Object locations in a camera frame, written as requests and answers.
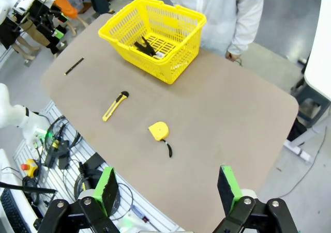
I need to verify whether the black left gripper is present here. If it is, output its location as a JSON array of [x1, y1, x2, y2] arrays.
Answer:
[[31, 0, 68, 54]]

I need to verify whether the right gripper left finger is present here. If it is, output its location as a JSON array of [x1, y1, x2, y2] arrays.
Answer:
[[37, 166, 122, 233]]

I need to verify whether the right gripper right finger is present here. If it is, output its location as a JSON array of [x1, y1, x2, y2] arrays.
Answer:
[[212, 165, 298, 233]]

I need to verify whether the yellow utility knife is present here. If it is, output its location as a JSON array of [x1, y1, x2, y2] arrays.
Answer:
[[102, 90, 129, 122]]

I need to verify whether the white marker black cap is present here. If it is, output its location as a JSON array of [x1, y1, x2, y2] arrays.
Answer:
[[133, 36, 158, 57]]

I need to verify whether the person's left forearm white sleeve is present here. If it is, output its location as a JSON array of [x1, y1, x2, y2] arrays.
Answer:
[[226, 0, 264, 56]]

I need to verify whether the person in orange top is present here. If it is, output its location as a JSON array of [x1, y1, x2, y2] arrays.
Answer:
[[42, 0, 90, 36]]

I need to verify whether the person in black shorts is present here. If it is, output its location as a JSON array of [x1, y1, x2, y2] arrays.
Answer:
[[0, 14, 41, 62]]

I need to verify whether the yellow plastic shopping basket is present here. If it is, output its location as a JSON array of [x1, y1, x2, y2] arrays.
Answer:
[[98, 0, 207, 85]]

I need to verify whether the person in white coat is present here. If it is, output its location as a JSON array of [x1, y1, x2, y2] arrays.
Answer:
[[163, 0, 264, 57]]

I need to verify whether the person's left hand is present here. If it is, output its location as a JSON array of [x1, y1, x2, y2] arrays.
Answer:
[[224, 49, 243, 61]]

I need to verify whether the black flat box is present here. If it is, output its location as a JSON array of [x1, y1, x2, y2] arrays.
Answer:
[[84, 152, 107, 170]]

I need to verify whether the small tool red tip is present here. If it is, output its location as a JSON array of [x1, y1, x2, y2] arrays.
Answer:
[[130, 204, 151, 223]]

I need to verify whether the black pen yellow tip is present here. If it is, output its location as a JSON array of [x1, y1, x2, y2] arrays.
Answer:
[[64, 57, 85, 76]]

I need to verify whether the black adapter yellow label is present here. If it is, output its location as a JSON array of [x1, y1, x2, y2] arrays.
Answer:
[[43, 138, 70, 169]]

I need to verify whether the thin black rod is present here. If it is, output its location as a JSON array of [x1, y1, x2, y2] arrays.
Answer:
[[0, 181, 57, 194]]

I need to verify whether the yellow emergency stop red button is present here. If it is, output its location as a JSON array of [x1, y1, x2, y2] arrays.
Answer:
[[20, 158, 39, 178]]

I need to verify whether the black keyboard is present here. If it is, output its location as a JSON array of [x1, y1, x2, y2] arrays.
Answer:
[[0, 188, 33, 233]]

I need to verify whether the large white table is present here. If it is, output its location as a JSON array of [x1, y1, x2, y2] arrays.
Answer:
[[283, 0, 331, 164]]

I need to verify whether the black cable coil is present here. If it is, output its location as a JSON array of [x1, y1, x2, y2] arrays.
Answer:
[[73, 168, 134, 221]]

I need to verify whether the slotted aluminium base plate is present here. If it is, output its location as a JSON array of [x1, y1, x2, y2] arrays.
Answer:
[[12, 101, 187, 233]]

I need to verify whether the yellow tape measure black strap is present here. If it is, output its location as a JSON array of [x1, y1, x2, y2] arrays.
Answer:
[[148, 121, 173, 158]]

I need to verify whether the black cable bundle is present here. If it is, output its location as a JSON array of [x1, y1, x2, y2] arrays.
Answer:
[[43, 115, 83, 161]]

